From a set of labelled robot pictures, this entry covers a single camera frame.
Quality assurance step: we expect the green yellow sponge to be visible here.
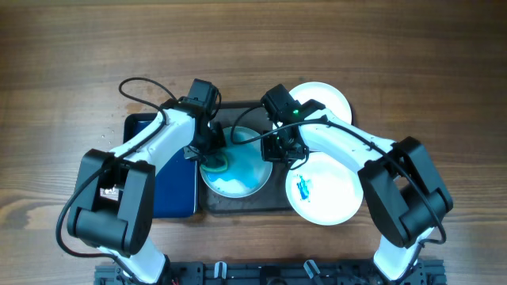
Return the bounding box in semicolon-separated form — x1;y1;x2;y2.
200;152;229;173

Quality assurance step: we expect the white plate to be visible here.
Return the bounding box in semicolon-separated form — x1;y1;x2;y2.
200;127;273;199
285;152;364;226
289;82;353;124

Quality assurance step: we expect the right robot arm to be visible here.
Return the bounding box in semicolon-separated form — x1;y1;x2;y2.
261;84;453;283

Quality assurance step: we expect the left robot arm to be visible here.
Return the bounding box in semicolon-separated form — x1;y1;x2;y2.
55;79;225;284

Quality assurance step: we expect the brown serving tray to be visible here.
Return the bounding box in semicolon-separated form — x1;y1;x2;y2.
196;101;293;215

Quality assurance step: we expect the black water basin tray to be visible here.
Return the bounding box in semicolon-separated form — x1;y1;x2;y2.
115;109;197;218

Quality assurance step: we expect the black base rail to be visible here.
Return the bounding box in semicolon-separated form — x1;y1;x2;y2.
93;260;448;285

